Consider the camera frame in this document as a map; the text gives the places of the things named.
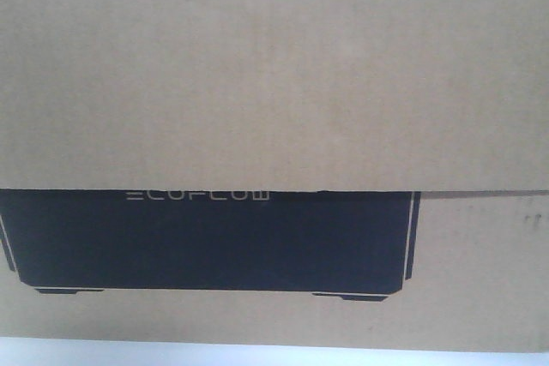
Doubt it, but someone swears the brown cardboard box black print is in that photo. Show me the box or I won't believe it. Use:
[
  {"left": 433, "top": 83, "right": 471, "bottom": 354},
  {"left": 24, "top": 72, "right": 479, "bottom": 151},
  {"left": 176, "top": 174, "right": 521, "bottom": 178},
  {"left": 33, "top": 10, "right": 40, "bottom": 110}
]
[{"left": 1, "top": 0, "right": 548, "bottom": 352}]

